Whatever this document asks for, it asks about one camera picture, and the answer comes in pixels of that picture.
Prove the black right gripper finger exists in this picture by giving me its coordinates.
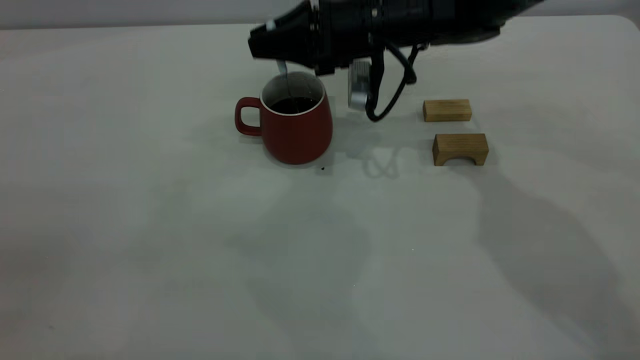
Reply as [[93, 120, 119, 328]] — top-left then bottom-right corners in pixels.
[[248, 31, 316, 69], [249, 0, 316, 39]]

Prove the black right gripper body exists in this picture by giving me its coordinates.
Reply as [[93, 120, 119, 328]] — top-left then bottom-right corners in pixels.
[[312, 0, 387, 76]]

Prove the spoon with light blue handle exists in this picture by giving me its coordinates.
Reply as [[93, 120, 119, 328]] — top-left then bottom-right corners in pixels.
[[276, 59, 297, 101]]

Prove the red ceramic mug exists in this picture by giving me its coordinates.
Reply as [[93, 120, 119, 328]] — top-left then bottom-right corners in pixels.
[[235, 71, 334, 165]]

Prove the flat rectangular wooden block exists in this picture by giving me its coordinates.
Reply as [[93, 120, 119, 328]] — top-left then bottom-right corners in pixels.
[[423, 99, 472, 123]]

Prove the arched wooden block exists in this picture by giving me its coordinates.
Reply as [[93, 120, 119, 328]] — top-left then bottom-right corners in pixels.
[[432, 133, 489, 167]]

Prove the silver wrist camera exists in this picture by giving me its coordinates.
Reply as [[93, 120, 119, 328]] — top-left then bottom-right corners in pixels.
[[348, 58, 373, 111]]

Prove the black cable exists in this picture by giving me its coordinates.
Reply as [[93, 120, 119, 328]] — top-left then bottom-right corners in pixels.
[[366, 42, 419, 123]]

